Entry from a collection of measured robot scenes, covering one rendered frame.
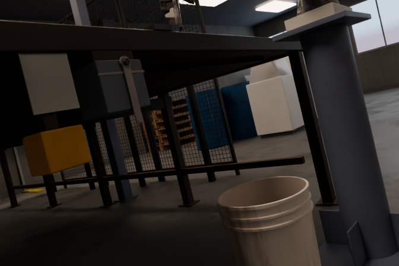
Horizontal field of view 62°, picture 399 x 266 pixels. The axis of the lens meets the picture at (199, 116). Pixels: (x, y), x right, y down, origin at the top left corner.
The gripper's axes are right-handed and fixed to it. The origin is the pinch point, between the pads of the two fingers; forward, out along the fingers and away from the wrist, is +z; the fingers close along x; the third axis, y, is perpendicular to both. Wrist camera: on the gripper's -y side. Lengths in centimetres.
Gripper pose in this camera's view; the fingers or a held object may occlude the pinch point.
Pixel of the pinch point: (180, 28)
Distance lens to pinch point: 158.9
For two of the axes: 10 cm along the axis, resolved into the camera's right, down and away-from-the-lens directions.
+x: -0.7, 0.5, -10.0
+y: -9.9, 1.4, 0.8
